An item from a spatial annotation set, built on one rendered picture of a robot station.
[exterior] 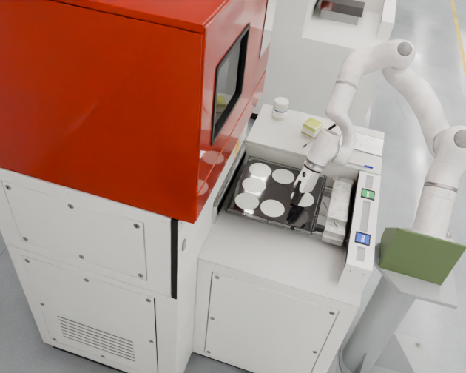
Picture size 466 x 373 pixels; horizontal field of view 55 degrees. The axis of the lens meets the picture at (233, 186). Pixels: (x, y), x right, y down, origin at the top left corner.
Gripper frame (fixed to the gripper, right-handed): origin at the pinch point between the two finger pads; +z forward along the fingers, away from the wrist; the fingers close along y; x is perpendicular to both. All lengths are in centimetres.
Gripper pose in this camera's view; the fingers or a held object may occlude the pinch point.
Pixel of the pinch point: (296, 199)
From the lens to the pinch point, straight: 188.3
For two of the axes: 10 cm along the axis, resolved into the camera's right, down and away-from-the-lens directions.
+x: -7.0, -5.3, 4.8
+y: 6.1, -0.7, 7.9
